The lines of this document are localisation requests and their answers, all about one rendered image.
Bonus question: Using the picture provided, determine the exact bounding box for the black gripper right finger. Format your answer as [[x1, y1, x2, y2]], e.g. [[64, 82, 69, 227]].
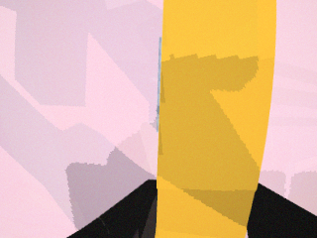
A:
[[247, 183, 317, 238]]

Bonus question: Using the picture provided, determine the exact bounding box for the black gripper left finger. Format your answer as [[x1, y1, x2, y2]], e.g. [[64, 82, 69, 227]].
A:
[[67, 179, 159, 238]]

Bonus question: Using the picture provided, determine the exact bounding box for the yellow bar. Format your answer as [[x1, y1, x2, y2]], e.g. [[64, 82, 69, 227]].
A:
[[155, 0, 277, 238]]

